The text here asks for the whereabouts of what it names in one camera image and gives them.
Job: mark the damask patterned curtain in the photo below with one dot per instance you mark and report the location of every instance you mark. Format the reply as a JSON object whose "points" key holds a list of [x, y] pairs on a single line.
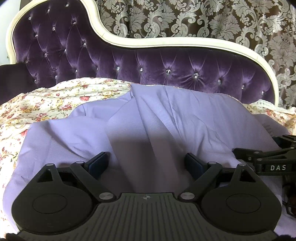
{"points": [[266, 27]]}

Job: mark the floral quilted bedspread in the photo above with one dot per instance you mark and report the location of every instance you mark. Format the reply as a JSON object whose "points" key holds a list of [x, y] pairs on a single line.
{"points": [[58, 102]]}

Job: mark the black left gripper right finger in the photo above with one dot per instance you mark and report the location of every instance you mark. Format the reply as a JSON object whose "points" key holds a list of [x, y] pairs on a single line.
{"points": [[234, 200]]}

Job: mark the lavender purple cloth garment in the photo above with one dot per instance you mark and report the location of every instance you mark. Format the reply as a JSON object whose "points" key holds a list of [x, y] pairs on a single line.
{"points": [[147, 132]]}

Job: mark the purple tufted velvet headboard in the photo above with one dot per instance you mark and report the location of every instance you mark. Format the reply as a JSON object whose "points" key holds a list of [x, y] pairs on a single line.
{"points": [[54, 41]]}

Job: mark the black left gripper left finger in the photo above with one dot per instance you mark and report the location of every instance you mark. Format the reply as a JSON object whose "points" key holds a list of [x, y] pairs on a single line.
{"points": [[57, 200]]}

